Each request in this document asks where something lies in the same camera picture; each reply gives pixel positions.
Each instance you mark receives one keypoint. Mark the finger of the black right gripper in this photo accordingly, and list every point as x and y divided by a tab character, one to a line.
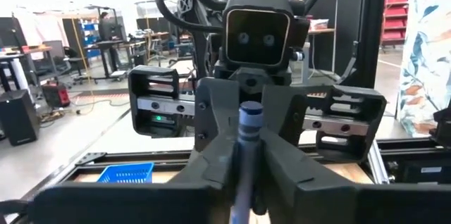
215	111
282	111

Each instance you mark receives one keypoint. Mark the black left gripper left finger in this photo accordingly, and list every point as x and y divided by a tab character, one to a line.
141	206

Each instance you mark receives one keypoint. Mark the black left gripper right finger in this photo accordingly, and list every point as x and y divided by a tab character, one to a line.
352	206

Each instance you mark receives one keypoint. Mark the blue crayon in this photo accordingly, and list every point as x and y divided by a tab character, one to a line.
249	122

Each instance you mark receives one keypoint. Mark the blue plastic basket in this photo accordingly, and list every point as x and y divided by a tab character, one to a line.
127	174

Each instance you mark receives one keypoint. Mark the black box with white label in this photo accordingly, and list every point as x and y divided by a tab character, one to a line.
415	167

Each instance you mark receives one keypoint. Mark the black standing desk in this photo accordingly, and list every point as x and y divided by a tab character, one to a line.
105	44

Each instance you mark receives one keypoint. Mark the white storage box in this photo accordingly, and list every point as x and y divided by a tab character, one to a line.
319	24

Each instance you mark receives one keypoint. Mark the person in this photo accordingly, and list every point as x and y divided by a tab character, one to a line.
105	26

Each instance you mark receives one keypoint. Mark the blue storage shelf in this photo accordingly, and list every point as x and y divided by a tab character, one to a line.
91	37

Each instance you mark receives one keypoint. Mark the red and black equipment case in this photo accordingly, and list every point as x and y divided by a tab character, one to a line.
56	95

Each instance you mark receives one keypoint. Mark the black partition panel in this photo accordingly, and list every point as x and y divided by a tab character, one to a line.
347	12

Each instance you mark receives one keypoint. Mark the gray office chair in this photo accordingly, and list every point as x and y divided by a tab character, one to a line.
53	49

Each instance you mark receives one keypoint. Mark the black computer tower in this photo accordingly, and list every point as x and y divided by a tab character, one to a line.
17	118

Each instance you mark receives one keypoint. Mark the red storage shelf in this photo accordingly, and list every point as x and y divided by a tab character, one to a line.
394	19

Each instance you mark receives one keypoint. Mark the floral print curtain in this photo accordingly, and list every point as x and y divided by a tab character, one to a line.
426	58

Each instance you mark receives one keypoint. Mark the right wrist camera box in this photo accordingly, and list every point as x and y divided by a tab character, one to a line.
259	37

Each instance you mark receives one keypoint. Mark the black aluminium table frame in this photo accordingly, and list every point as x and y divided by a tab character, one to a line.
371	23

